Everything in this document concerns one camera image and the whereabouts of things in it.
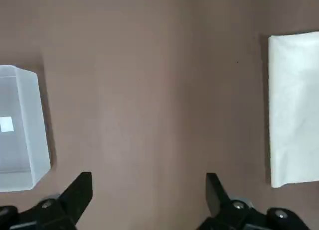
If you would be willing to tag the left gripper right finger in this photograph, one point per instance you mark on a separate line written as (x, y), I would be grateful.
(224, 215)

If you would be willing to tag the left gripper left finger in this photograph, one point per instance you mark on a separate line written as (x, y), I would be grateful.
(62, 210)

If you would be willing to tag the beige tablecloth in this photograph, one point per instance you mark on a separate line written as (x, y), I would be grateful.
(294, 110)

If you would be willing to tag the translucent plastic bin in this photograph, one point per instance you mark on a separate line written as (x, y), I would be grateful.
(32, 130)

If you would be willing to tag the white square label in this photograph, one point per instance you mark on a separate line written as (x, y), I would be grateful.
(6, 124)

